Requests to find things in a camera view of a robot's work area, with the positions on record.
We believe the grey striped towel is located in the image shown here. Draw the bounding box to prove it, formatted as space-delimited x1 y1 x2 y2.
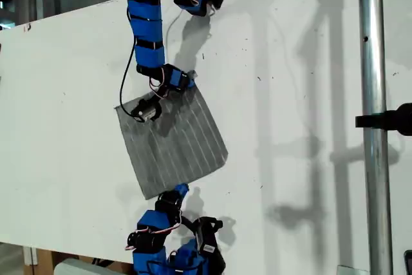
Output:
113 85 229 201

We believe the black clamp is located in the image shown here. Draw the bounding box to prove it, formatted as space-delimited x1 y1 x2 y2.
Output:
355 102 412 137

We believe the black camera box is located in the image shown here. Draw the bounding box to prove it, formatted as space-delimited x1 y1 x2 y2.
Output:
131 96 164 124
192 216 224 255

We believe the black camera cable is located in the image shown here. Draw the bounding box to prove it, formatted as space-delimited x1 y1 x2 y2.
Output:
119 7 145 123

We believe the steel post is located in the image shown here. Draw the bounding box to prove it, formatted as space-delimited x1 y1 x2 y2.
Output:
357 0 394 275

